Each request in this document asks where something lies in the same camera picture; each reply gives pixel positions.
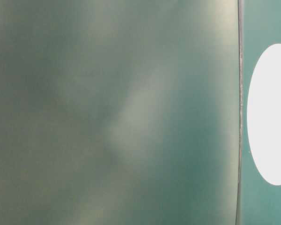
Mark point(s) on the white round bowl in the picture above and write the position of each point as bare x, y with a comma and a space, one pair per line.
264, 115

